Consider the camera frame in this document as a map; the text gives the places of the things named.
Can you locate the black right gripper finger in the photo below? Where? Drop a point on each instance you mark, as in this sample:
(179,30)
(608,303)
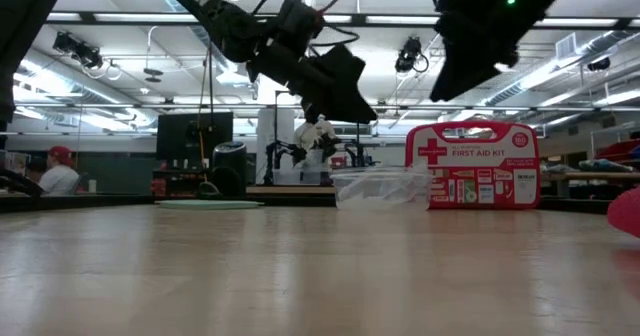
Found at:
(460,71)

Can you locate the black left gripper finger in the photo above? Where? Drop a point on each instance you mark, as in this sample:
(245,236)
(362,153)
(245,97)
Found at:
(340,106)
(347,66)

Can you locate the clear plastic container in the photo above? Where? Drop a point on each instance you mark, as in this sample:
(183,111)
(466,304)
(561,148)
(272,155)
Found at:
(350,203)

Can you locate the red elastic bandage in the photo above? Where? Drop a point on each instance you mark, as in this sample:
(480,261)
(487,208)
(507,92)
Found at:
(627,213)

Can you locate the black background robot arm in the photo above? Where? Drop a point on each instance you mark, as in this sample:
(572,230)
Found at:
(299,153)
(330,141)

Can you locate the person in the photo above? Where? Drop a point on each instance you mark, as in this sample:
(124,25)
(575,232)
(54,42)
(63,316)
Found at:
(59,178)
(312,136)

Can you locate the wooden background robot table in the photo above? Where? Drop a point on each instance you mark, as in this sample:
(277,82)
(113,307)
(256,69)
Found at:
(290,190)

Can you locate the red first aid kit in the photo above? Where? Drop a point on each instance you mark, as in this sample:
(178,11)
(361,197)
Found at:
(475,176)

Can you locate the black monitor screen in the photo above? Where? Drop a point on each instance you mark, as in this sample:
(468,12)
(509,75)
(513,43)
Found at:
(195,136)

